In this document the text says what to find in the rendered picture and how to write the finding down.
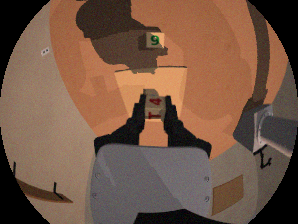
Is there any orange flat mat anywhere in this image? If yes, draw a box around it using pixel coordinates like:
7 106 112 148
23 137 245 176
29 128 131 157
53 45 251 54
114 67 187 117

